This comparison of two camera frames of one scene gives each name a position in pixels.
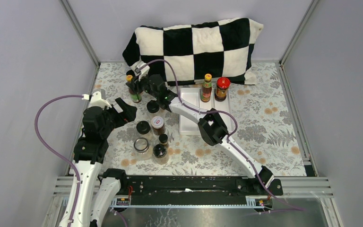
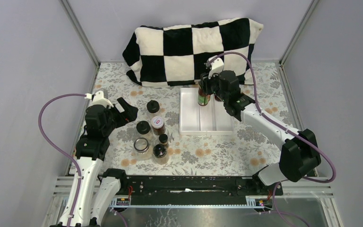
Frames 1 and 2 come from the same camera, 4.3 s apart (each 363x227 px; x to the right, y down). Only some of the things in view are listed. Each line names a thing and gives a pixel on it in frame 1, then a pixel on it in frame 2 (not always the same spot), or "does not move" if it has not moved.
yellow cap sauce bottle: x=136 y=97 -> x=203 y=99
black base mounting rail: x=200 y=186 does not move
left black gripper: x=128 y=115 does not move
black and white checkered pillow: x=222 y=48 does not move
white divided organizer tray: x=191 y=96 does not move
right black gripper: x=132 y=86 -> x=204 y=82
